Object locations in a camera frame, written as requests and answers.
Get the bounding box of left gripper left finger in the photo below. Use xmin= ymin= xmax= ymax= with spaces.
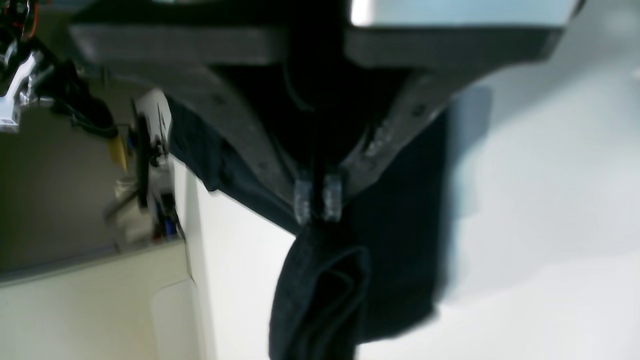
xmin=70 ymin=22 xmax=313 ymax=224

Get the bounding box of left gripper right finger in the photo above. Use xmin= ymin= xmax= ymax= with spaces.
xmin=322 ymin=25 xmax=563 ymax=223

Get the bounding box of black T-shirt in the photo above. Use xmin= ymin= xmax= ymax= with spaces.
xmin=167 ymin=50 xmax=453 ymax=360

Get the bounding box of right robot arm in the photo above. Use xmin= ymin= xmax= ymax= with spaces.
xmin=0 ymin=0 xmax=54 ymax=133

